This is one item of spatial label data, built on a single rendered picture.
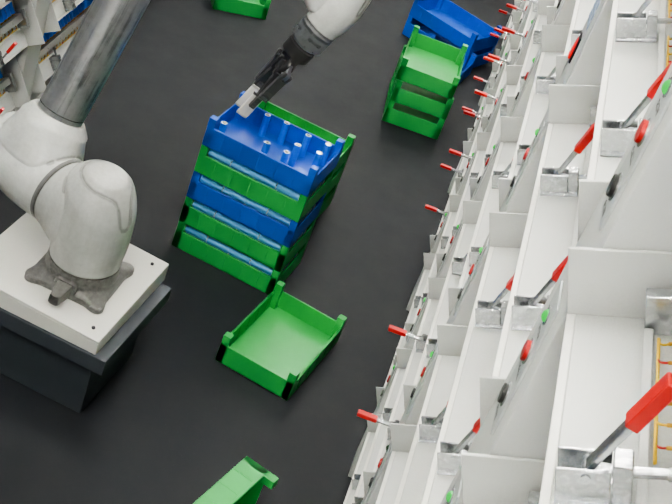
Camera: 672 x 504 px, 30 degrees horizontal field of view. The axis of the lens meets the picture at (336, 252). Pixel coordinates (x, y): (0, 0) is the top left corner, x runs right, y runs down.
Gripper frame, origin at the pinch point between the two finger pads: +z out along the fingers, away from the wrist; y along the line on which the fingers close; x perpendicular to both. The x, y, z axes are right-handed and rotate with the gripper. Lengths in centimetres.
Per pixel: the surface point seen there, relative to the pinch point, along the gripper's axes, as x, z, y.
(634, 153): -67, -93, 202
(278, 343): 35, 34, 35
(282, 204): 19.6, 11.8, 13.6
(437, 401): -19, -42, 152
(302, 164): 21.7, 4.7, 2.0
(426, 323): 21, -18, 86
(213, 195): 8.6, 24.6, 4.8
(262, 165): 10.1, 7.9, 9.6
